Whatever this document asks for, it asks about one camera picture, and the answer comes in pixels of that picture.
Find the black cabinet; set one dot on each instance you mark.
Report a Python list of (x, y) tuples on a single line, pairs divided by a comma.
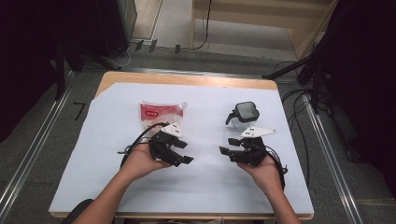
[(112, 25)]

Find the person's dark clothed knee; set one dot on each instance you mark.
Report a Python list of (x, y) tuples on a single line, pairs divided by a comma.
[(77, 211)]

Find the person's right hand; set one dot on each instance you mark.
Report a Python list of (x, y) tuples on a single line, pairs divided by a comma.
[(267, 175)]

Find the dark curtain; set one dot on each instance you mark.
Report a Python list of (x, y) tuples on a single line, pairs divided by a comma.
[(28, 62), (364, 93)]

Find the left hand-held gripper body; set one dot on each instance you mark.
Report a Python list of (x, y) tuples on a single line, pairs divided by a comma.
[(160, 144)]

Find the person's left hand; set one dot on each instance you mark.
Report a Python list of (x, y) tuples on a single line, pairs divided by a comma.
[(140, 161)]

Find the white table mat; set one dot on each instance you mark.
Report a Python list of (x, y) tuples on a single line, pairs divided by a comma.
[(202, 189)]

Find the metal floor rail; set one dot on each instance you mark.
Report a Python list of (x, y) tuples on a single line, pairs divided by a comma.
[(193, 72), (330, 161), (34, 146)]

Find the black metal stand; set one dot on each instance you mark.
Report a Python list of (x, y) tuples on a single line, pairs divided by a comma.
[(316, 87), (60, 71)]

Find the wooden table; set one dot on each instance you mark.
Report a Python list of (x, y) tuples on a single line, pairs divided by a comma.
[(186, 79)]

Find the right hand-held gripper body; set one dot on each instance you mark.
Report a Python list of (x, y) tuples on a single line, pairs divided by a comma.
[(252, 152)]

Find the wooden shelf unit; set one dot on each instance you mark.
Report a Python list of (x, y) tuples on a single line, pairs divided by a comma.
[(249, 15)]

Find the small black floor foot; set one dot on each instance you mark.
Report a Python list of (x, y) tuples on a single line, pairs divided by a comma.
[(152, 45), (138, 45), (177, 48)]

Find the red and white spout pouch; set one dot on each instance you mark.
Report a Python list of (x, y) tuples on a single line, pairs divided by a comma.
[(158, 115)]

